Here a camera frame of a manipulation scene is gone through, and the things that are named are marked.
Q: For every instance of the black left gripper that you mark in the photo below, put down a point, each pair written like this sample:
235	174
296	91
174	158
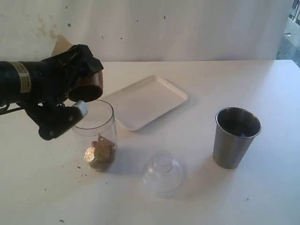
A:
51	81

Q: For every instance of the brown wooden cup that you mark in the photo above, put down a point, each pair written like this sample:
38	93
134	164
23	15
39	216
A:
87	89

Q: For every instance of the clear plastic shaker body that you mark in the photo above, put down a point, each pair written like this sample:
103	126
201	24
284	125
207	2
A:
100	120

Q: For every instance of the clear domed shaker lid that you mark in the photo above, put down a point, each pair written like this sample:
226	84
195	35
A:
162	174

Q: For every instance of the stainless steel cup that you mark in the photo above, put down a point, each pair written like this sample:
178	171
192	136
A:
236	128

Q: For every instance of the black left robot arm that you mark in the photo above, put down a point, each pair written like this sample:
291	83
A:
15	84

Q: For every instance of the white rectangular tray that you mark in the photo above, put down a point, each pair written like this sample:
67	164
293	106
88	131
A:
140	103

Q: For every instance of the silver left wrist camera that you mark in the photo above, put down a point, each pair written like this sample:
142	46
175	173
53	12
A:
82	106

